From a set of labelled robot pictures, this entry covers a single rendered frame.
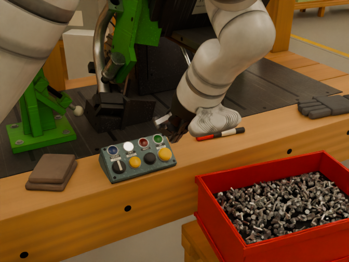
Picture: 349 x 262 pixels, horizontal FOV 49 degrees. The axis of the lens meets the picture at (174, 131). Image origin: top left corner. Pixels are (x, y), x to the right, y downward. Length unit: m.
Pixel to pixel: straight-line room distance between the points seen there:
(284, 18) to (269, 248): 1.19
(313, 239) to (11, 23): 0.60
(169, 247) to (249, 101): 0.98
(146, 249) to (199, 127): 1.38
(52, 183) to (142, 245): 1.18
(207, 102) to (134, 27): 0.39
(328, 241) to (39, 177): 0.56
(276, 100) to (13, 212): 0.79
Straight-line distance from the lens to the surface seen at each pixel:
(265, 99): 1.20
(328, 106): 1.15
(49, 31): 0.29
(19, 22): 0.27
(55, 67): 1.31
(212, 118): 0.60
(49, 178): 0.80
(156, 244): 1.94
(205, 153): 0.90
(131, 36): 0.94
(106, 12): 1.02
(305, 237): 0.70
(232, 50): 0.48
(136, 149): 0.83
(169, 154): 0.83
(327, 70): 1.58
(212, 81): 0.56
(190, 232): 0.84
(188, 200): 0.92
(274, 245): 0.67
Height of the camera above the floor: 1.37
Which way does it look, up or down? 29 degrees down
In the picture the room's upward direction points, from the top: straight up
